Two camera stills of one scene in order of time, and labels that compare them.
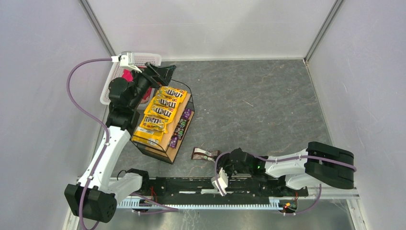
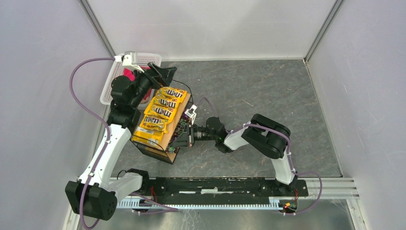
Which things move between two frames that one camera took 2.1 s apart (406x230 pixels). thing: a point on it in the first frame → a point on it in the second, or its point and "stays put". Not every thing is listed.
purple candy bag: x=182 y=123 stays put
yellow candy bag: x=155 y=122 stays put
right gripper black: x=226 y=161 → x=190 y=135
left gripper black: x=155 y=75 stays put
